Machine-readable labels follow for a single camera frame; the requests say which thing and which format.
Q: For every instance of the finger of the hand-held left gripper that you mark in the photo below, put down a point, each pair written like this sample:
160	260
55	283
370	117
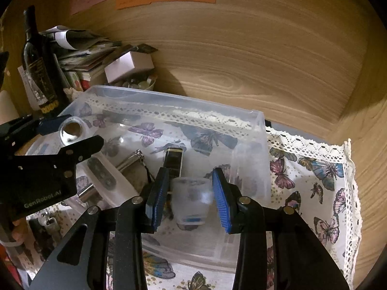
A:
86	147
50	126

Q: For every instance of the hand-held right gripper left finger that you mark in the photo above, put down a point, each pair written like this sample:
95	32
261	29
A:
157	201

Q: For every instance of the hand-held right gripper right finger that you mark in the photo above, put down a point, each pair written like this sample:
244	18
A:
222	205

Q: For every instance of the frosted plastic cup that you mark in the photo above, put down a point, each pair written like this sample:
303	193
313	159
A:
190	201

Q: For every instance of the clear plastic storage box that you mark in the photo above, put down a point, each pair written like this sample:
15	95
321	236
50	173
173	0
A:
211	120

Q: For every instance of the person's left hand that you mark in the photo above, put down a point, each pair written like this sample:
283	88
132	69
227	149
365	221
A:
20	231

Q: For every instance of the oblong patterned case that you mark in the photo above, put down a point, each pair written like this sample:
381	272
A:
101	175

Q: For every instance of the small metal padlock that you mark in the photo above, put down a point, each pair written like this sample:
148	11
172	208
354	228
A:
50	221

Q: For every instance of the black rectangular lighter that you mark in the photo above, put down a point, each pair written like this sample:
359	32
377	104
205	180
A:
174	161

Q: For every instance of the short metal cylinder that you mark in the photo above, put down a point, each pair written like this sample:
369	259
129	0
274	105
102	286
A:
87	194

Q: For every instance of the dark wine bottle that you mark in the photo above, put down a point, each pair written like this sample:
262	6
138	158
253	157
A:
39	66

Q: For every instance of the stack of books and magazines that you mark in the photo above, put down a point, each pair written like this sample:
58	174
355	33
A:
84	54

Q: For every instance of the bowl of glass pebbles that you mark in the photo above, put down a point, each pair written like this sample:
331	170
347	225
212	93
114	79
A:
137	83

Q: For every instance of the butterfly print lace tablecloth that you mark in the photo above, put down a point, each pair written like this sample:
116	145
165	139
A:
305	172

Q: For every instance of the white cardboard box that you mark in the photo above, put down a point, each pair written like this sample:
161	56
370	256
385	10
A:
128	65

